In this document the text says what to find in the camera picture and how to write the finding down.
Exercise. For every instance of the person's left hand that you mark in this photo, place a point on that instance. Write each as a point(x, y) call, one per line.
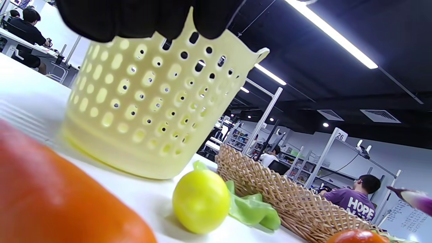
point(135, 17)

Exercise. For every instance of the yellow perforated plastic basket container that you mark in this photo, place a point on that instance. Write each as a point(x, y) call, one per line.
point(135, 148)

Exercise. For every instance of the yellow lemon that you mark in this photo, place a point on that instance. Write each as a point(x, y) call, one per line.
point(200, 202)

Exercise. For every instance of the carrot with green leaves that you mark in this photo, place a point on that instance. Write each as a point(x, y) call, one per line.
point(50, 195)

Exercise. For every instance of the light green lettuce leaf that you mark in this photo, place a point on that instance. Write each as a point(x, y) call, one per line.
point(249, 211)

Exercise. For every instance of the oval wicker basket container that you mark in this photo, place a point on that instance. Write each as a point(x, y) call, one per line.
point(287, 199)

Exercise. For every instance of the orange fruit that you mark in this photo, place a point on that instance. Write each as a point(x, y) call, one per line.
point(354, 237)

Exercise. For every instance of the purple eggplant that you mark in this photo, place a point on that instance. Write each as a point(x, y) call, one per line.
point(418, 200)

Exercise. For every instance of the short ceiling light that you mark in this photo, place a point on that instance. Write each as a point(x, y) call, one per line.
point(270, 74)

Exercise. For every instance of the long ceiling light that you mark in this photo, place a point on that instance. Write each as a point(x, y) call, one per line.
point(337, 37)

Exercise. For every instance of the small white ceiling vent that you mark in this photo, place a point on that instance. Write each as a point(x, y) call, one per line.
point(330, 115)

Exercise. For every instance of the large white ceiling vent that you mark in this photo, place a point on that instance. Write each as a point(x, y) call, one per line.
point(379, 115)

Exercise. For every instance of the white sheet with writing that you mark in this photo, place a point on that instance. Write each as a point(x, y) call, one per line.
point(405, 217)

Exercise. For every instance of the plain white metal post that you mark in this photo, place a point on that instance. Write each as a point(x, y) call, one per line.
point(266, 114)

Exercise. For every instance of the white post with tag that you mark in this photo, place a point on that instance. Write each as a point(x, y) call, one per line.
point(325, 155)

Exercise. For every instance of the white sensor on frame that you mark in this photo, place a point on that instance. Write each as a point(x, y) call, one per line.
point(363, 150)

